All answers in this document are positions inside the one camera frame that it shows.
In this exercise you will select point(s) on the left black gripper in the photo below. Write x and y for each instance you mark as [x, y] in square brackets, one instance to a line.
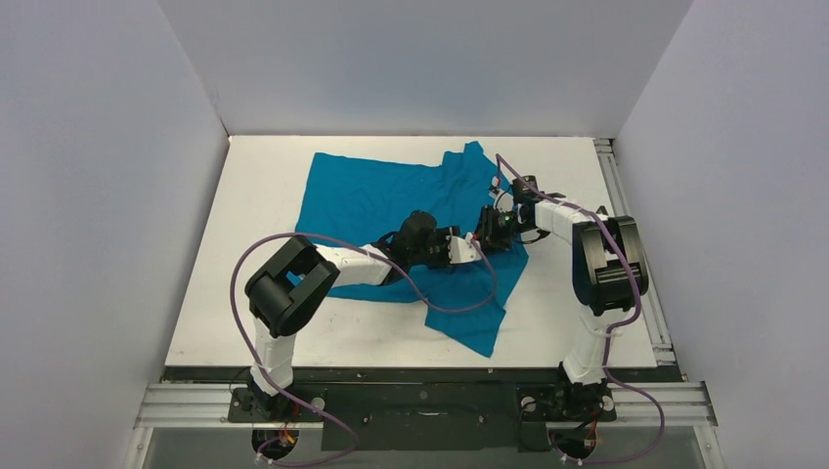
[443, 237]

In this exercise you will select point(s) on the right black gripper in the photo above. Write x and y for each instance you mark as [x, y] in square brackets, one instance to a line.
[491, 230]

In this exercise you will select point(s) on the blue t-shirt garment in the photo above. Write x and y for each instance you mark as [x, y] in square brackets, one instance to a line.
[360, 200]

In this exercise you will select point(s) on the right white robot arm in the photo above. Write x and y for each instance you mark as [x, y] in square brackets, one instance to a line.
[609, 273]

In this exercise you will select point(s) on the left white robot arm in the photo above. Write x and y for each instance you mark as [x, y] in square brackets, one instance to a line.
[285, 293]

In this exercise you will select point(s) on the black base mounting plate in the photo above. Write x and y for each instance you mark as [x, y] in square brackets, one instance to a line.
[530, 411]

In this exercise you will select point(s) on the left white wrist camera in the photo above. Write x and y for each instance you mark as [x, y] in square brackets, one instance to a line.
[464, 249]

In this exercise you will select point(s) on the aluminium front rail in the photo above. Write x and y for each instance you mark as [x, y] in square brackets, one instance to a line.
[684, 404]

